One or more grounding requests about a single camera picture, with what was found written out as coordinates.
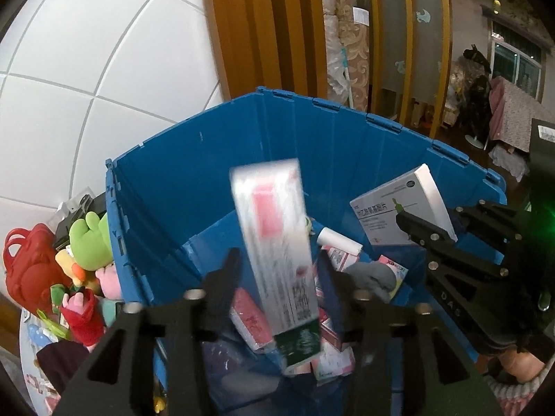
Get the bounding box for plastic-wrapped roll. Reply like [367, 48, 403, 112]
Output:
[321, 0, 348, 100]

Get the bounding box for black wrapped item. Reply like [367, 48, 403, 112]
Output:
[54, 191, 107, 248]

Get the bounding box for yellow and white box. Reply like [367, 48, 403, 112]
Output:
[377, 255, 410, 302]

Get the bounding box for red handbag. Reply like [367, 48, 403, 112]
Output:
[3, 224, 70, 308]

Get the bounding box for wooden framed glass door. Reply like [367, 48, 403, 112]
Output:
[368, 0, 454, 139]

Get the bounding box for table with pink cloth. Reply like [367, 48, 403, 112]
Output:
[488, 76, 545, 157]

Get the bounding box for white box red stripes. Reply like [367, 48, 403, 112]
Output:
[325, 247, 360, 271]

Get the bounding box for light blue pole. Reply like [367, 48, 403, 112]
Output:
[340, 47, 354, 107]

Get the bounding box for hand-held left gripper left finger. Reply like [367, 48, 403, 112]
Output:
[54, 247, 244, 416]

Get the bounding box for white cylinder roll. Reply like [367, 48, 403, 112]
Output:
[316, 226, 362, 261]

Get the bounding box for person's right hand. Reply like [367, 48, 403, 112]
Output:
[490, 347, 549, 384]

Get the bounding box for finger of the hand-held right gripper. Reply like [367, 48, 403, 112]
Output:
[451, 200, 532, 252]
[394, 210, 508, 280]

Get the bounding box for white box grey print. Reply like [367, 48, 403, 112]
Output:
[349, 164, 458, 248]

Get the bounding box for blue plastic bin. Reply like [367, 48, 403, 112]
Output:
[105, 87, 508, 416]

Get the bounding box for window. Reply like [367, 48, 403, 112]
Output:
[481, 4, 551, 100]

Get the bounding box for pink pig plush toy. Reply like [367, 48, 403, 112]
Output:
[95, 262, 124, 302]

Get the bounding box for long white box pink label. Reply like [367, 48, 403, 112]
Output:
[229, 158, 322, 375]

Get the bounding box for yellow plush toy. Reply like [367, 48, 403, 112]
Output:
[55, 249, 83, 287]

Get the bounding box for dark maroon cloth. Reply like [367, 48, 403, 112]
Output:
[36, 340, 89, 384]

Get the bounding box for pink plush toy red dress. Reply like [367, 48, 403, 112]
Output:
[60, 290, 107, 354]

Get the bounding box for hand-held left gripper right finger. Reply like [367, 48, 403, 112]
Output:
[316, 251, 504, 416]

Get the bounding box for white box pink print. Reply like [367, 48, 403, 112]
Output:
[312, 307, 356, 382]

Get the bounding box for wooden door frame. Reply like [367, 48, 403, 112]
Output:
[199, 0, 330, 100]

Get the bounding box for pink and white box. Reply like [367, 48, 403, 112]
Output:
[229, 288, 278, 352]

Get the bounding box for black standing fan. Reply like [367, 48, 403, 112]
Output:
[462, 43, 495, 150]

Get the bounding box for grey plush toy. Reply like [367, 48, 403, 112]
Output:
[344, 262, 397, 304]

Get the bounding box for green plush toy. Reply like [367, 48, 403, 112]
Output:
[68, 211, 114, 276]

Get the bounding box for patterned rolled carpet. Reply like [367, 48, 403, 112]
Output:
[336, 0, 374, 111]

